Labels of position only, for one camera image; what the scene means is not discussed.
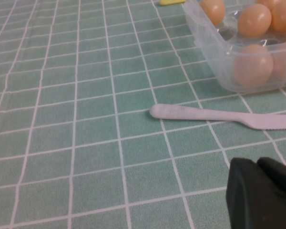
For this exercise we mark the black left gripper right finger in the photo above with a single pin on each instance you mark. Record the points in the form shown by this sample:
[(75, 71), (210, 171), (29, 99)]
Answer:
[(278, 171)]

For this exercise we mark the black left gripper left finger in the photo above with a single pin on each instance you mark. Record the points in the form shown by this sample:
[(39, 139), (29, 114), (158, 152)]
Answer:
[(245, 198)]

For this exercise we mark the tan plastic egg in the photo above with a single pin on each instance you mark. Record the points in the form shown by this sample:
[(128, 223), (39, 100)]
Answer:
[(212, 10), (252, 64), (254, 20), (283, 14), (284, 59)]

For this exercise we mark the clear plastic egg box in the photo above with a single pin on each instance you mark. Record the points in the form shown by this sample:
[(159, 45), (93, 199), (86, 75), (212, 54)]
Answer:
[(205, 35)]

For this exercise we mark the pink plastic knife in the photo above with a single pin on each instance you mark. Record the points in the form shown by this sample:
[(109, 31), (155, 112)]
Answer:
[(181, 112)]

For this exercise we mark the yellow plastic knife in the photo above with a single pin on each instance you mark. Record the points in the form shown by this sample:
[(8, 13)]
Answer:
[(169, 2)]

